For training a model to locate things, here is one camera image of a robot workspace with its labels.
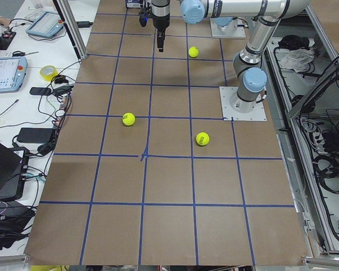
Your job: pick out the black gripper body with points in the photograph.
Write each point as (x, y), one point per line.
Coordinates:
(160, 23)

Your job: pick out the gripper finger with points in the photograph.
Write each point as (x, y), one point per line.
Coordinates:
(161, 35)

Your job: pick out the Wilson tennis ball can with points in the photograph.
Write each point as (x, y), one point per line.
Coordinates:
(133, 3)

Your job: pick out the tennis ball centre back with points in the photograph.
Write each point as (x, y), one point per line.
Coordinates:
(193, 52)

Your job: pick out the tennis ball front left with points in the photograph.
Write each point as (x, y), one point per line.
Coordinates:
(128, 119)

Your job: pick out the tennis ball near base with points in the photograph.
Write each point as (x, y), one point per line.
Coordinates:
(202, 139)

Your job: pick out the person hand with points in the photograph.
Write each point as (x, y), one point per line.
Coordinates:
(5, 22)

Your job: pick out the far teach pendant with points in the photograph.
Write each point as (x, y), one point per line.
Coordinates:
(47, 25)

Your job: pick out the teach pendant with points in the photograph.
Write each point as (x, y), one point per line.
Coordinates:
(12, 73)
(47, 25)

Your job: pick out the yellow tape roll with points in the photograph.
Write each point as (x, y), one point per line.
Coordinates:
(48, 72)

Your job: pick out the white cloth rag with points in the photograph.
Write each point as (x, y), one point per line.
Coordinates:
(297, 60)

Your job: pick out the black smartphone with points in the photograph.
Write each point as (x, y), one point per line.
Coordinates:
(40, 91)

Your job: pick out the scissors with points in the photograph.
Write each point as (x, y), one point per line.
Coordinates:
(21, 53)

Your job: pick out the near teach pendant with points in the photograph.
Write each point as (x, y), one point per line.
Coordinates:
(12, 73)

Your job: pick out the black power adapter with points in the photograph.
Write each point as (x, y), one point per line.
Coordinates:
(35, 135)

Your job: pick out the black laptop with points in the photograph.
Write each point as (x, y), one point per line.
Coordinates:
(13, 167)

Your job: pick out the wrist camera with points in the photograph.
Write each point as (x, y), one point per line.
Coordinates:
(145, 12)

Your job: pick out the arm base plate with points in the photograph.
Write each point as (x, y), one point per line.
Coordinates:
(235, 109)
(240, 23)

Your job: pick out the aluminium frame post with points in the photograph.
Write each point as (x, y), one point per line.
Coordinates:
(64, 10)

